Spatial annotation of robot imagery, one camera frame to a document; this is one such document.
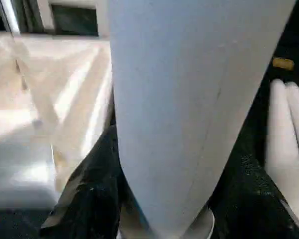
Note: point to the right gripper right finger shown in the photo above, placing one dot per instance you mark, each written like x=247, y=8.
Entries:
x=251, y=206

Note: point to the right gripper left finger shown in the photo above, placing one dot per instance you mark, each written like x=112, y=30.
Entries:
x=94, y=199

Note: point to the white plastic table top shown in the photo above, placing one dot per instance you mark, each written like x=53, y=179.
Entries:
x=40, y=99

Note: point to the black mat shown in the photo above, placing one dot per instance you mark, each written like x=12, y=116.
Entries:
x=255, y=124

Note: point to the black case with brass label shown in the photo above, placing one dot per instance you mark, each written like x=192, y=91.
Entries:
x=283, y=63

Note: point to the white cabinet with glass doors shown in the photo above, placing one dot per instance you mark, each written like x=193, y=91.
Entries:
x=74, y=20

